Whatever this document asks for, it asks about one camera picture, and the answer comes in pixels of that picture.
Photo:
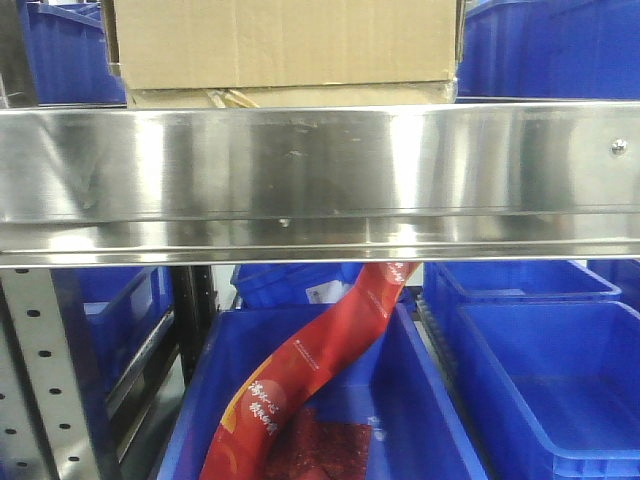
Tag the large brown cardboard box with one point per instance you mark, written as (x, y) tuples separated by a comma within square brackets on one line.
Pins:
[(259, 54)]

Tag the blue bin back centre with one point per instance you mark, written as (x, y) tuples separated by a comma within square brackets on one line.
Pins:
[(271, 285)]

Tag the blue bin back right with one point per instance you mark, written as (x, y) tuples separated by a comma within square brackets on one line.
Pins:
[(447, 285)]

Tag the blue plastic bin centre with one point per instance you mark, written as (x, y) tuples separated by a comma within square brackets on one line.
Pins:
[(395, 388)]

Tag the blue plastic bin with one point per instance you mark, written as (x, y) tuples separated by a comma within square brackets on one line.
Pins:
[(551, 388), (395, 388)]

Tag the blue bin lower left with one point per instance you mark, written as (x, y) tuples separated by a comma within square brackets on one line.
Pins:
[(122, 306)]

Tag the red printed banner strip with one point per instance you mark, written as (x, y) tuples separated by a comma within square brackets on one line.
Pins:
[(305, 362)]

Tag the blue plastic bin right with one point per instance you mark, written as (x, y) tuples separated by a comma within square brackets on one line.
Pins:
[(551, 388)]

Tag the blue bin upper right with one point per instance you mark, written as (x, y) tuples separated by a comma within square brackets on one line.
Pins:
[(551, 49)]

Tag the blue bin upper left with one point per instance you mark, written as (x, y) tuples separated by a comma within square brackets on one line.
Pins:
[(66, 49)]

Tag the stainless steel shelf rail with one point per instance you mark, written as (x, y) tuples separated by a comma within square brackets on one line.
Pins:
[(89, 187)]

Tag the perforated steel shelf post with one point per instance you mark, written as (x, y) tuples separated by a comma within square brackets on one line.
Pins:
[(51, 328)]

